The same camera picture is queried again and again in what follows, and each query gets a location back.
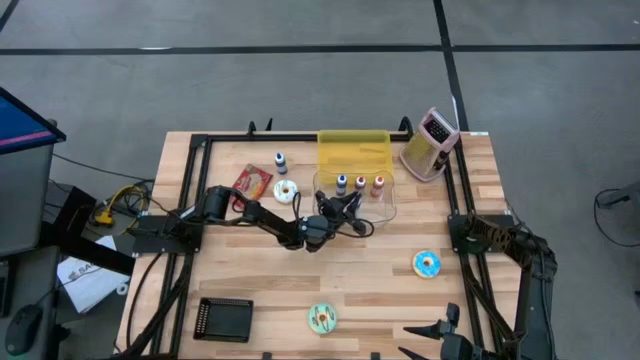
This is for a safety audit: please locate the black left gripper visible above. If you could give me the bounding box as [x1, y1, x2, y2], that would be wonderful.
[316, 192, 362, 222]

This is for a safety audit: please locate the white donut with blue swirls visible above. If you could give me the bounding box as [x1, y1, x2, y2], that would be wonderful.
[273, 179, 299, 205]

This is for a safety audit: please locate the pink metal box grater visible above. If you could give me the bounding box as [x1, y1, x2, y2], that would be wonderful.
[398, 106, 460, 183]

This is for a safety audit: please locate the clear plastic bin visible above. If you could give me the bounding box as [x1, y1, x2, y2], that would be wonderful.
[312, 168, 398, 230]

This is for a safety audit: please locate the black computer mouse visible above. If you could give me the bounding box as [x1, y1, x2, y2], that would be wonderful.
[4, 303, 44, 357]

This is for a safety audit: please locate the white paper sheet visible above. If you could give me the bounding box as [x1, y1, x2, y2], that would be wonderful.
[56, 234, 132, 315]

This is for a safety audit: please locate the black square tray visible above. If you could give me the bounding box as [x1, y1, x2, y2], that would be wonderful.
[193, 297, 255, 344]

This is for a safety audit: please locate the yellow plastic bin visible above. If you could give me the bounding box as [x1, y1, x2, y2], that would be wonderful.
[317, 129, 394, 186]

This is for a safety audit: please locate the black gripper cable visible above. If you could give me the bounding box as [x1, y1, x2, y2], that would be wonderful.
[292, 192, 376, 239]

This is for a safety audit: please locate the black floor cable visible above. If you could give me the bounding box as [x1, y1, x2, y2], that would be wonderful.
[593, 187, 640, 249]

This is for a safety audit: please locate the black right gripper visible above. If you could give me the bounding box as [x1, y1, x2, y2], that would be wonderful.
[398, 302, 484, 360]

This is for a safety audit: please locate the red snack packet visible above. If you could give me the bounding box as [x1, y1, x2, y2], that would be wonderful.
[230, 163, 274, 211]

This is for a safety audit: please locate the black metal table frame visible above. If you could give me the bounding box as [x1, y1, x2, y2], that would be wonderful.
[119, 117, 519, 360]

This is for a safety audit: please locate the blue screen monitor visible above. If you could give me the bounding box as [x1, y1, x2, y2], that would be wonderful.
[0, 87, 67, 156]

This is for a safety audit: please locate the blue frosted donut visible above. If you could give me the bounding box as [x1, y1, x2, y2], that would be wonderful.
[411, 249, 443, 280]

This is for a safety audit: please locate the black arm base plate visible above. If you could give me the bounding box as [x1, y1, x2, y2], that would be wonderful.
[447, 213, 516, 254]
[132, 214, 204, 255]

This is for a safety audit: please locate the mint donut with chocolate drizzle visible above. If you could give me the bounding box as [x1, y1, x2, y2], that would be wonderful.
[307, 302, 339, 335]

